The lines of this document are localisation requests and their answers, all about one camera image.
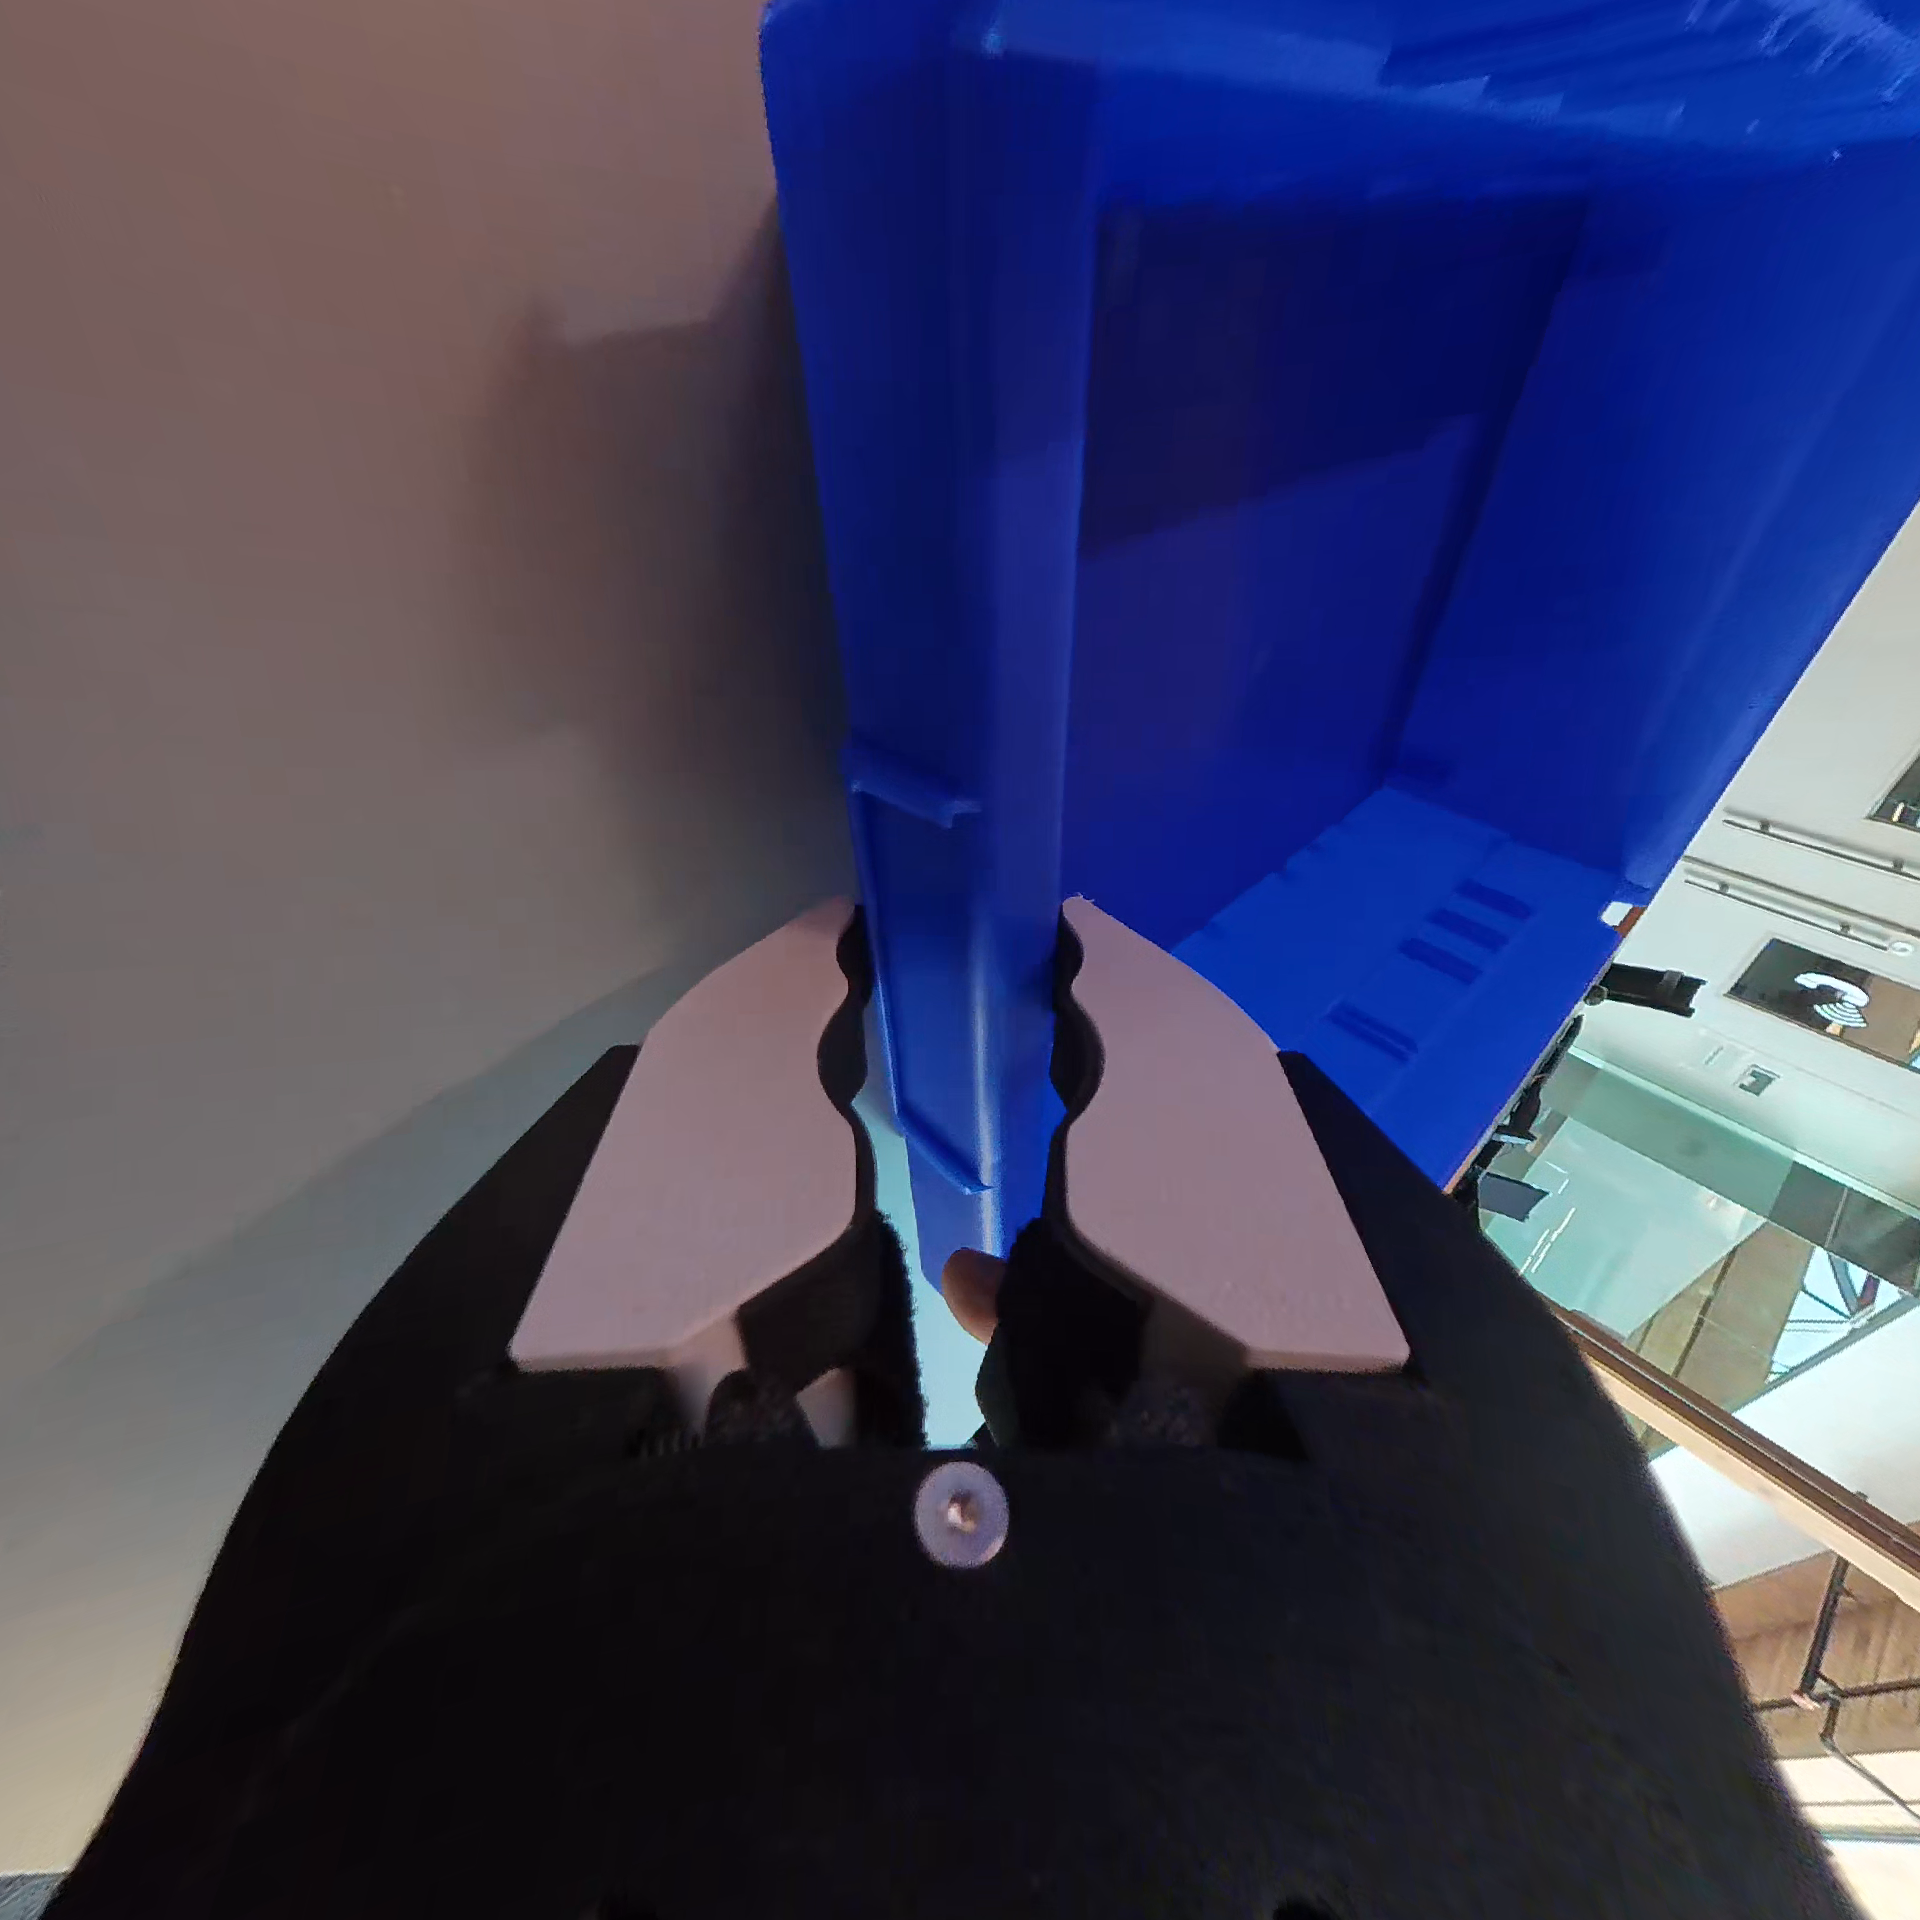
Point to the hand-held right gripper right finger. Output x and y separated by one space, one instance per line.
1230 1198

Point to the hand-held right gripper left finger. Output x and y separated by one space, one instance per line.
691 1186

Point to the blue plastic bin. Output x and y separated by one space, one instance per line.
1276 598

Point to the person's right hand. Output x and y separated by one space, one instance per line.
976 1299

